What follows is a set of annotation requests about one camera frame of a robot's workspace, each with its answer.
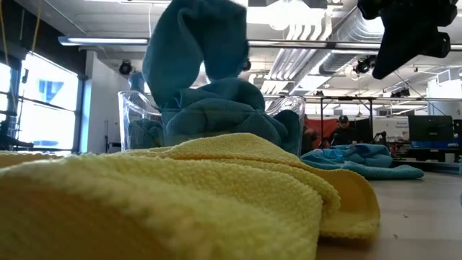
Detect blue microfiber towel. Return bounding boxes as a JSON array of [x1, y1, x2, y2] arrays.
[[160, 77, 289, 147], [128, 118, 164, 151], [141, 0, 250, 109], [277, 109, 302, 155]]

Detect teal microfiber towel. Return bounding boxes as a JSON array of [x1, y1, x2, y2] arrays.
[[300, 143, 426, 181]]

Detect long ceiling light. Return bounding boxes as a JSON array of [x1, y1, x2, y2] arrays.
[[57, 35, 149, 47], [248, 38, 462, 51]]

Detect person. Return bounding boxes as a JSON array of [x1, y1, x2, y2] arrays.
[[328, 114, 359, 147], [302, 114, 319, 155]]

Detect black aluminium table frame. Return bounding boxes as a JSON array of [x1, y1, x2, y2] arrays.
[[389, 158, 462, 175]]

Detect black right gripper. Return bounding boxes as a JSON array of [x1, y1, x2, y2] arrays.
[[357, 0, 460, 81]]

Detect black metal table frame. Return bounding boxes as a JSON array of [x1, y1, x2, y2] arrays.
[[319, 95, 375, 140]]

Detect red fabric panel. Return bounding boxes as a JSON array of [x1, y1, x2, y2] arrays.
[[306, 118, 339, 145]]

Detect silver air duct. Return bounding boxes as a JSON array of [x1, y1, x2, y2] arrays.
[[319, 6, 385, 75]]

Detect large bright window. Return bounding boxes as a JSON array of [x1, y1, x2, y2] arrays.
[[0, 52, 79, 152]]

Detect yellow microfiber towel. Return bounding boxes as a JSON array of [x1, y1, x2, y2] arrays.
[[0, 132, 382, 260]]

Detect black computer monitor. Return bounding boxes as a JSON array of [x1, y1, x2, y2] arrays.
[[407, 114, 455, 150]]

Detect clear plastic basket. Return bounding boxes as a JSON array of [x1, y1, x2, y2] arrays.
[[117, 90, 307, 157]]

